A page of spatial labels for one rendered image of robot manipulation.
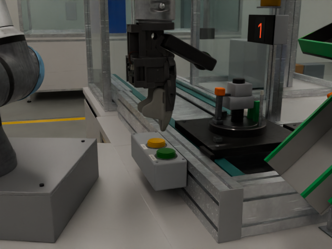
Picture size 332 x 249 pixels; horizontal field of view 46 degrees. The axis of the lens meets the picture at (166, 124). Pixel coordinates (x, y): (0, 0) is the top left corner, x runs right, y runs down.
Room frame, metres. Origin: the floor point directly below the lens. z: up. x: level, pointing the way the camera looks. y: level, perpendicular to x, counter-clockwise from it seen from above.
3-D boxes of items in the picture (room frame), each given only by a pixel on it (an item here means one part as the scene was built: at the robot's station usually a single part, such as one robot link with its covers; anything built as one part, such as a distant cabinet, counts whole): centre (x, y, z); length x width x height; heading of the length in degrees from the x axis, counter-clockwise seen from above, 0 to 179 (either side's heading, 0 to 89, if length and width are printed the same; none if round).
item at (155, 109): (0.74, 0.02, 1.06); 0.06 x 0.03 x 0.09; 108
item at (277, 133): (0.92, -0.17, 0.96); 0.24 x 0.24 x 0.02; 18
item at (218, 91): (0.91, -0.13, 1.04); 0.04 x 0.02 x 0.08; 108
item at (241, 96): (0.92, -0.18, 1.06); 0.08 x 0.04 x 0.07; 108
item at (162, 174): (0.83, 0.02, 0.93); 0.21 x 0.07 x 0.06; 18
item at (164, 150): (0.76, 0.00, 0.96); 0.04 x 0.04 x 0.02
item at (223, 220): (1.03, 0.02, 0.91); 0.89 x 0.06 x 0.11; 18
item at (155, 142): (0.83, 0.02, 0.96); 0.04 x 0.04 x 0.02
